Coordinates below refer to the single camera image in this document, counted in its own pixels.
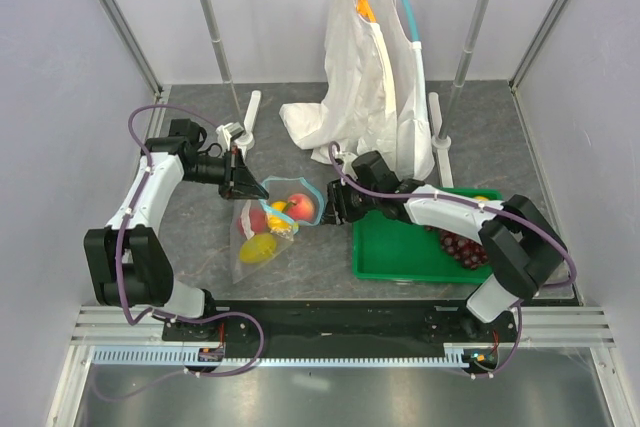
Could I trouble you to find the purple grape bunch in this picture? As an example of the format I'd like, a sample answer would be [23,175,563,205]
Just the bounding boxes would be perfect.
[425,227,488,270]

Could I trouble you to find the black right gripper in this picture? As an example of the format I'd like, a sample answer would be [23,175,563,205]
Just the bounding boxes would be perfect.
[319,176,379,227]

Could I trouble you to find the peach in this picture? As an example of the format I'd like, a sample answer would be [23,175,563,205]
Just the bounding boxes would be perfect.
[283,193,315,222]

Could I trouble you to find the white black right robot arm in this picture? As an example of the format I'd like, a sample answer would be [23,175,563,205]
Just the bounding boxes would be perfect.
[324,142,576,341]

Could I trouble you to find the white garment on teal hanger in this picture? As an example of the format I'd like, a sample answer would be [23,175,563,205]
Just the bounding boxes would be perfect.
[369,0,435,180]

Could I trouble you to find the orange fruit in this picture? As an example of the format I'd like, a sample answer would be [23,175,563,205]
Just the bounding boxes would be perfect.
[267,201,292,234]

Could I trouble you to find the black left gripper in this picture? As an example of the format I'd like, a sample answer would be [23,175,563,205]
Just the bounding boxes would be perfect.
[181,146,268,201]

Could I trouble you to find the light blue cable duct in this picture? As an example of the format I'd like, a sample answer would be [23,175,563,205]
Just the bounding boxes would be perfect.
[91,345,469,368]

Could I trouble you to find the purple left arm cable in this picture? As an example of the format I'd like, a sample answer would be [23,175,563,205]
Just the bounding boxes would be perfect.
[92,104,266,402]

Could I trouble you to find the red apple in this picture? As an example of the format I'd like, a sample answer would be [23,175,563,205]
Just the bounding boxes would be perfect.
[236,207,268,239]

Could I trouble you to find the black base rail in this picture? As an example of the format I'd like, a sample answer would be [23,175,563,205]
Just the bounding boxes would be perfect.
[162,300,517,358]

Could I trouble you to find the clear zip top bag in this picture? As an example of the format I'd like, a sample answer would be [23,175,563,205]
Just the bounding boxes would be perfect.
[230,176,326,283]

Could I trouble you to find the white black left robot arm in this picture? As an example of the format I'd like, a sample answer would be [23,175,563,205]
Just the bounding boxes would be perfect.
[83,119,268,340]

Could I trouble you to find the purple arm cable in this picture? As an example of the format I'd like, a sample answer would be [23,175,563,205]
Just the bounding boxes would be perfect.
[327,141,579,381]
[92,104,266,402]

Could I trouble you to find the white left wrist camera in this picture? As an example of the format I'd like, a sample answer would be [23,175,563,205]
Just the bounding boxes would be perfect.
[216,122,255,153]

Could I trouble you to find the green plastic tray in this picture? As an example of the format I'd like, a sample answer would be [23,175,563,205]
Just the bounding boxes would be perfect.
[352,211,491,285]

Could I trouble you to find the white garment on orange hanger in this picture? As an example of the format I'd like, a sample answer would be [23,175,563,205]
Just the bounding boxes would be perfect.
[280,0,397,167]

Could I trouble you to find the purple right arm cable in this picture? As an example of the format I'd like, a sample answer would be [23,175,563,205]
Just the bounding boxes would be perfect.
[327,141,579,381]

